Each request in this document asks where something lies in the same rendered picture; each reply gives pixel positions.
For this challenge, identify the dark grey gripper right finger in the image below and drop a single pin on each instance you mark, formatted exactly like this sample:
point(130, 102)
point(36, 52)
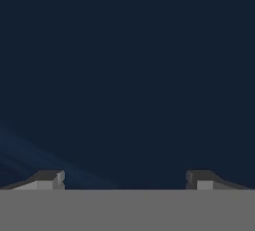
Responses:
point(203, 178)

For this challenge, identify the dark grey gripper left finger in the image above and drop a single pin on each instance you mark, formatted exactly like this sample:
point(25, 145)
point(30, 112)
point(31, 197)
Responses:
point(46, 179)

